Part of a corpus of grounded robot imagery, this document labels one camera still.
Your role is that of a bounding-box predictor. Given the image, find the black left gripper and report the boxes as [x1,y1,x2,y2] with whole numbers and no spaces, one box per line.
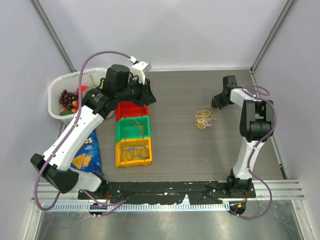
[116,75,157,107]

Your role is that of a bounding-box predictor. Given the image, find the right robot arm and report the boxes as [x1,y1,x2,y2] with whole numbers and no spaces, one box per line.
[211,75,278,198]

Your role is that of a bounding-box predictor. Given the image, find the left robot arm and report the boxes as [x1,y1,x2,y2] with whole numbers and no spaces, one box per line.
[30,61,156,200]

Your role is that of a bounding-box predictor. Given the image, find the red bin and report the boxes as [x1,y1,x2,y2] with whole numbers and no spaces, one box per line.
[116,101,149,122]

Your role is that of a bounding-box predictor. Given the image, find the near green bin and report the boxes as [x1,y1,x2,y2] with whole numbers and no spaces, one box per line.
[115,116,151,143]

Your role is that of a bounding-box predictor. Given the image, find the yellow bin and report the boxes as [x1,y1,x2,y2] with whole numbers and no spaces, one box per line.
[115,137,153,168]

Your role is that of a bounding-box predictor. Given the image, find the white plastic basket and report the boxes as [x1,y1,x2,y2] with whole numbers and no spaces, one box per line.
[47,67,107,125]

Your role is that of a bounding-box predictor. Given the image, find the red toy apple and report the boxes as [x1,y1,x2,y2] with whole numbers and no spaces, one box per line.
[76,85,89,98]

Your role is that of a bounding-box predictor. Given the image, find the dark red toy grapes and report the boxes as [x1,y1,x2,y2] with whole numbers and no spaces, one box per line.
[58,89,79,105]

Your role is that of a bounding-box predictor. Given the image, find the blue Doritos bag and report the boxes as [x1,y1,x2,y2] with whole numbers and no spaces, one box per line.
[70,130,104,176]

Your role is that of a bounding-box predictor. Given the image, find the small toy fruits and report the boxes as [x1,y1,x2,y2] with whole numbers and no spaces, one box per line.
[59,100,79,116]

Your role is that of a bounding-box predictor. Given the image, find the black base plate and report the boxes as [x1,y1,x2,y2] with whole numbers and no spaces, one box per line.
[88,181,256,205]

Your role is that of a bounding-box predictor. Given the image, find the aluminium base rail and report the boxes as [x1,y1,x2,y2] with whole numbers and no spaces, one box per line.
[37,179,305,202]

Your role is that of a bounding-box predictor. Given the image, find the white slotted cable duct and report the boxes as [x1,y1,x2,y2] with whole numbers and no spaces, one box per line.
[50,201,230,213]

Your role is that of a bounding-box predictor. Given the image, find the right aluminium frame post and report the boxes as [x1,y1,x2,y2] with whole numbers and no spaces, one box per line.
[250,0,297,72]

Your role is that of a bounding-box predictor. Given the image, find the aluminium frame post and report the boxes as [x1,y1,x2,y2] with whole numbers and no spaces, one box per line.
[250,0,297,72]
[29,0,76,73]

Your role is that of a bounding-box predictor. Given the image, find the left aluminium frame post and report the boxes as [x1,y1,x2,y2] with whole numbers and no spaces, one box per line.
[29,0,76,73]

